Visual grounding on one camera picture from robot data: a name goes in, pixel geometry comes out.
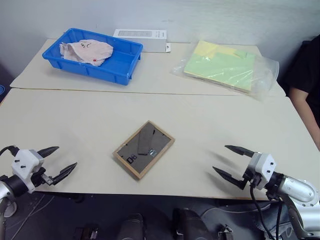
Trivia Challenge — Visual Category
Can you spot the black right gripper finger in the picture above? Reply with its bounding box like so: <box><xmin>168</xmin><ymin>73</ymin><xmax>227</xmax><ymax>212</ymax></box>
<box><xmin>212</xmin><ymin>166</ymin><xmax>247</xmax><ymax>190</ymax></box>
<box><xmin>224</xmin><ymin>145</ymin><xmax>256</xmax><ymax>159</ymax></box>

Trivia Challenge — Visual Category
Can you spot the person in black shirt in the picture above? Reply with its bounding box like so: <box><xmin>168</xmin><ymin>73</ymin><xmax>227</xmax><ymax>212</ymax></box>
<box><xmin>281</xmin><ymin>33</ymin><xmax>320</xmax><ymax>116</ymax></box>

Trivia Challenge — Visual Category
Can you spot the clear plastic bag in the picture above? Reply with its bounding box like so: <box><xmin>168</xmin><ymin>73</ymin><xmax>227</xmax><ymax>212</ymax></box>
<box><xmin>170</xmin><ymin>39</ymin><xmax>280</xmax><ymax>103</ymax></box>

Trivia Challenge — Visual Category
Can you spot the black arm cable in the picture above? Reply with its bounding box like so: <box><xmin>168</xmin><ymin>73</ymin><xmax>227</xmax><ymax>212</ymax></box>
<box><xmin>249</xmin><ymin>182</ymin><xmax>284</xmax><ymax>240</ymax></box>
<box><xmin>0</xmin><ymin>145</ymin><xmax>20</xmax><ymax>156</ymax></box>

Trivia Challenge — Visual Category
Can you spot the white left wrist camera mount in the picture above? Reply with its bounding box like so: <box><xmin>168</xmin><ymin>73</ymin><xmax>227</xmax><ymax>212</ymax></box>
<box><xmin>11</xmin><ymin>149</ymin><xmax>42</xmax><ymax>195</ymax></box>

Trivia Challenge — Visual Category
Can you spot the white flat cardboard box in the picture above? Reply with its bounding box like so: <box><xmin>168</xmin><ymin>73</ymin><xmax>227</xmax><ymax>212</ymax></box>
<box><xmin>112</xmin><ymin>28</ymin><xmax>172</xmax><ymax>54</ymax></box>

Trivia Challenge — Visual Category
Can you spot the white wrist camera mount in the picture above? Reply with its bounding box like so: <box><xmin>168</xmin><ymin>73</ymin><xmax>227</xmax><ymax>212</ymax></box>
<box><xmin>254</xmin><ymin>152</ymin><xmax>278</xmax><ymax>190</ymax></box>
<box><xmin>11</xmin><ymin>149</ymin><xmax>42</xmax><ymax>195</ymax></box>

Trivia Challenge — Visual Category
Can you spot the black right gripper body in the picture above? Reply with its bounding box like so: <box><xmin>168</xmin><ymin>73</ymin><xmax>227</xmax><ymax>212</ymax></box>
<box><xmin>242</xmin><ymin>151</ymin><xmax>262</xmax><ymax>187</ymax></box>

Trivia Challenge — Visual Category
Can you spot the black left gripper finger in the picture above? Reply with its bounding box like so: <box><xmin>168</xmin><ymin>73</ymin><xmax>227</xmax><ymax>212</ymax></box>
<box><xmin>50</xmin><ymin>162</ymin><xmax>78</xmax><ymax>186</ymax></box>
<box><xmin>37</xmin><ymin>146</ymin><xmax>60</xmax><ymax>159</ymax></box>

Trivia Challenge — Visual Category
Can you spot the pink crumpled cloth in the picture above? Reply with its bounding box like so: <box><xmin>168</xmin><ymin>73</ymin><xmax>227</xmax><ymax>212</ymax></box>
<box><xmin>58</xmin><ymin>38</ymin><xmax>115</xmax><ymax>68</ymax></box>

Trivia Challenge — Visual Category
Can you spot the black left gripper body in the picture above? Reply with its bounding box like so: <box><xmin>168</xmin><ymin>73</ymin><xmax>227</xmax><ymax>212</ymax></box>
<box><xmin>30</xmin><ymin>151</ymin><xmax>53</xmax><ymax>188</ymax></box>

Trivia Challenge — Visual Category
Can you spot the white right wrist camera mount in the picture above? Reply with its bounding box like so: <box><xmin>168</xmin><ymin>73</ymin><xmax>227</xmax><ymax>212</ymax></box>
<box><xmin>254</xmin><ymin>152</ymin><xmax>278</xmax><ymax>190</ymax></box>

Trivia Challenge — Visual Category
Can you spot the wooden picture frame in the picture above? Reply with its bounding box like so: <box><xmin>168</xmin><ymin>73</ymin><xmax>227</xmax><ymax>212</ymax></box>
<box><xmin>112</xmin><ymin>120</ymin><xmax>176</xmax><ymax>181</ymax></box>

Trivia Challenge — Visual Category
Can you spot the green and yellow paper stack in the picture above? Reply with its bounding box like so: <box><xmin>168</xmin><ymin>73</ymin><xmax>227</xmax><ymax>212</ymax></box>
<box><xmin>183</xmin><ymin>40</ymin><xmax>257</xmax><ymax>95</ymax></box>

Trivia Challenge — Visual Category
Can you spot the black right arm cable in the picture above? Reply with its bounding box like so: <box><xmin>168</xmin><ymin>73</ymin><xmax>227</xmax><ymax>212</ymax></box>
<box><xmin>249</xmin><ymin>182</ymin><xmax>284</xmax><ymax>240</ymax></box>

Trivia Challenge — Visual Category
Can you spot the dark rounded shape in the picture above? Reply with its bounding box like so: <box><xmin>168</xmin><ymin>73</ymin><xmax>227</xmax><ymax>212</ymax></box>
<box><xmin>117</xmin><ymin>213</ymin><xmax>145</xmax><ymax>240</ymax></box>
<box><xmin>172</xmin><ymin>207</ymin><xmax>210</xmax><ymax>240</ymax></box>

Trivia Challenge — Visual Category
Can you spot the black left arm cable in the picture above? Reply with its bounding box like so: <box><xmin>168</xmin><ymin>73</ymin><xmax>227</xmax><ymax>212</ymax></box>
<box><xmin>0</xmin><ymin>145</ymin><xmax>20</xmax><ymax>156</ymax></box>

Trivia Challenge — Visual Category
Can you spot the blue plastic bin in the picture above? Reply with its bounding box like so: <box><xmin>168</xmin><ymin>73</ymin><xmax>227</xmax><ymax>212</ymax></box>
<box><xmin>41</xmin><ymin>27</ymin><xmax>144</xmax><ymax>87</ymax></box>

